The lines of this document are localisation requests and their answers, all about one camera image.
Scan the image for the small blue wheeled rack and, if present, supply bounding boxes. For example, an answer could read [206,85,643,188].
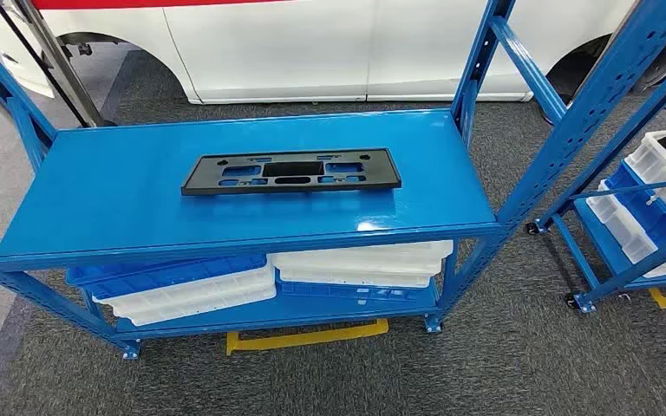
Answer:
[525,45,666,315]

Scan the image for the white car with red stripe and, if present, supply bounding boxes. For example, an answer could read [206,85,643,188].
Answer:
[0,0,666,106]

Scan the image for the flat blue plastic tray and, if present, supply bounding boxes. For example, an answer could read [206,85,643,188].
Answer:
[275,275,426,303]

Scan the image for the blue plastic crate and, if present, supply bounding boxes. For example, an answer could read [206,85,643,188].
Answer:
[604,163,666,263]

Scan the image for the blue plastic compartment tray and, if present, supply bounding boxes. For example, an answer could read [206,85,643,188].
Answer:
[66,254,269,301]

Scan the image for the tall white plastic crate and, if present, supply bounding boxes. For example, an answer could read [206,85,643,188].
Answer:
[624,127,666,231]

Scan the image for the black plastic plate frame part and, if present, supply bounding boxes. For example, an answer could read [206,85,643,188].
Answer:
[180,147,402,197]

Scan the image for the large blue metal shelf rack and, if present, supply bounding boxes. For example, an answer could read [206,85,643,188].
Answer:
[0,0,666,361]

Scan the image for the low white plastic crate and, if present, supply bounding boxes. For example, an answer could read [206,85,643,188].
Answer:
[585,180,666,280]

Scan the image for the white plastic compartment tray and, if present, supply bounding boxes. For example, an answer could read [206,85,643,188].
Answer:
[92,266,278,328]

